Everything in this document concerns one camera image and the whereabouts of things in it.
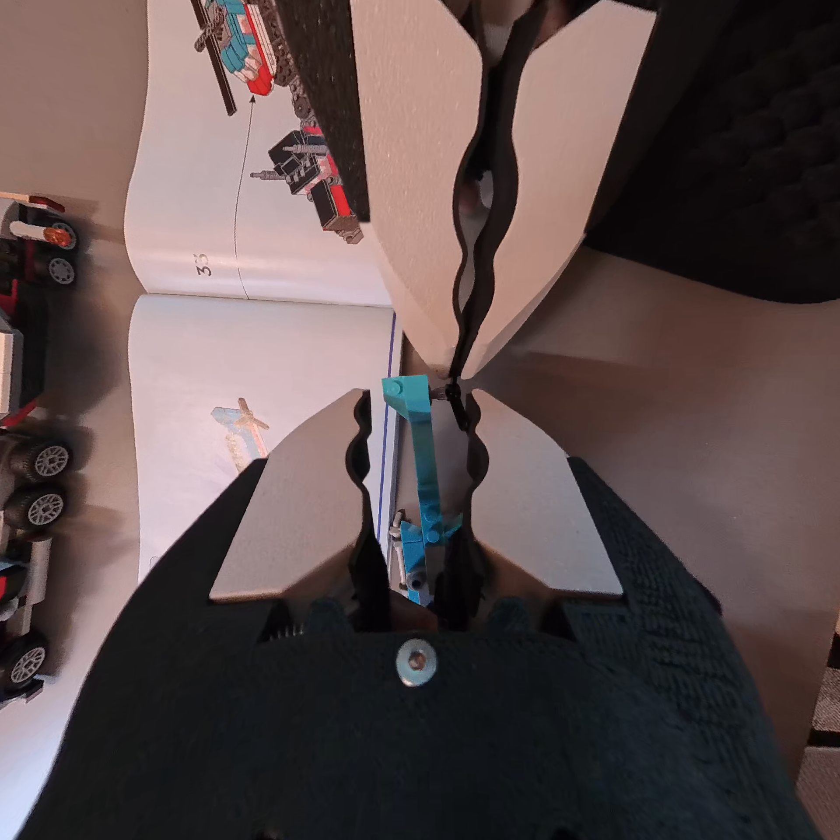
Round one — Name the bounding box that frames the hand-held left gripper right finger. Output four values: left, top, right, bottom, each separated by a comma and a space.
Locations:
438, 387, 624, 631

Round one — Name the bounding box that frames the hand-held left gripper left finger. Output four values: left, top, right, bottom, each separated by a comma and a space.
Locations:
209, 387, 393, 632

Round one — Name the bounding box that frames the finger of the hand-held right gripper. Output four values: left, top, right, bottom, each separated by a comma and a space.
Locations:
351, 0, 490, 378
456, 0, 657, 383

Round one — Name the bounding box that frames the teal lego tail assembly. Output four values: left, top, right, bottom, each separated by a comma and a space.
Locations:
381, 374, 464, 606

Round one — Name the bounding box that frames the small black lego piece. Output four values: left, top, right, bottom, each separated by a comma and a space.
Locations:
438, 384, 471, 431

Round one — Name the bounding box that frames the open lego instruction booklet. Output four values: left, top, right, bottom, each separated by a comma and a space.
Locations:
125, 0, 403, 580

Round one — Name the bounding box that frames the lego truck model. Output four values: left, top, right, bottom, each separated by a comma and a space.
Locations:
0, 190, 86, 706

